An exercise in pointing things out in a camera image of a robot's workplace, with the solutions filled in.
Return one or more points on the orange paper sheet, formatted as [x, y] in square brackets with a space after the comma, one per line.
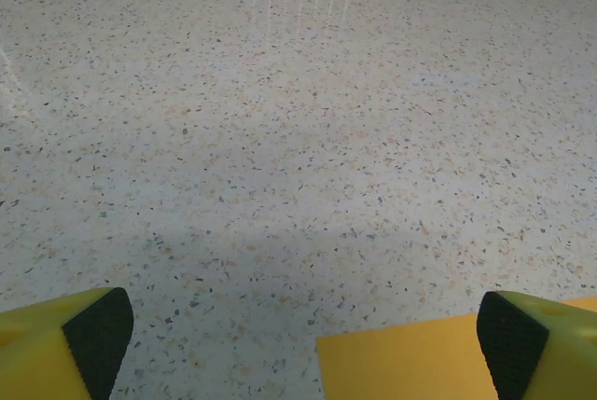
[396, 367]

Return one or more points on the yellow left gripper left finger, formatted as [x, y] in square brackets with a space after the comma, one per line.
[42, 353]

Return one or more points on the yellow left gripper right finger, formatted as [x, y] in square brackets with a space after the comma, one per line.
[550, 353]

